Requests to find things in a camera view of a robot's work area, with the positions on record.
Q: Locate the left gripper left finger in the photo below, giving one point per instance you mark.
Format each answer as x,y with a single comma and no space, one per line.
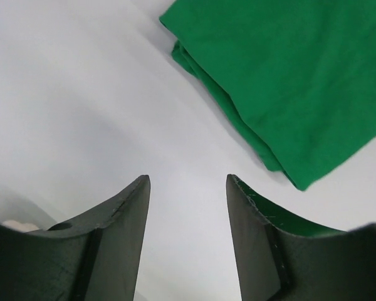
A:
92,256

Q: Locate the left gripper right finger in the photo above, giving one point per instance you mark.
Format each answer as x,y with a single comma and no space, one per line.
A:
282,256

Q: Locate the green t-shirt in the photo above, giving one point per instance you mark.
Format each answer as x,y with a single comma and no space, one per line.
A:
297,79

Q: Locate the cream plastic tray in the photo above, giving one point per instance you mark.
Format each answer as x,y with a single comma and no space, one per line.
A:
18,226

